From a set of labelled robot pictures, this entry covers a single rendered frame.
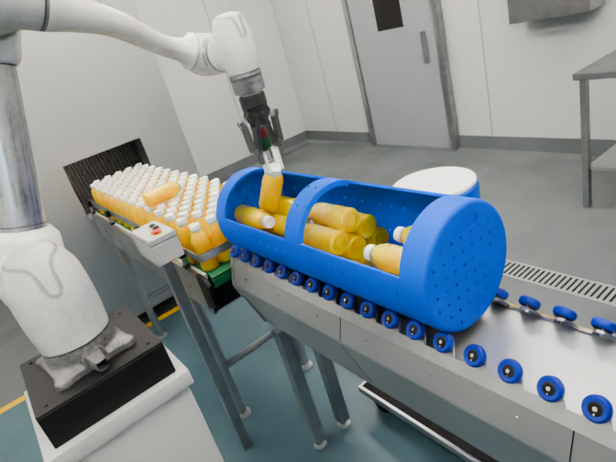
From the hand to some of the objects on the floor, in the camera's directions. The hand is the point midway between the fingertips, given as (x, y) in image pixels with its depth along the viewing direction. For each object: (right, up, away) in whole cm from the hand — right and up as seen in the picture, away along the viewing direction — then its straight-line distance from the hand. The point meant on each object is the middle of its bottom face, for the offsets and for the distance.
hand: (271, 160), depth 143 cm
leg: (+16, -112, +62) cm, 130 cm away
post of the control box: (-17, -117, +73) cm, 139 cm away
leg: (+27, -106, +69) cm, 130 cm away
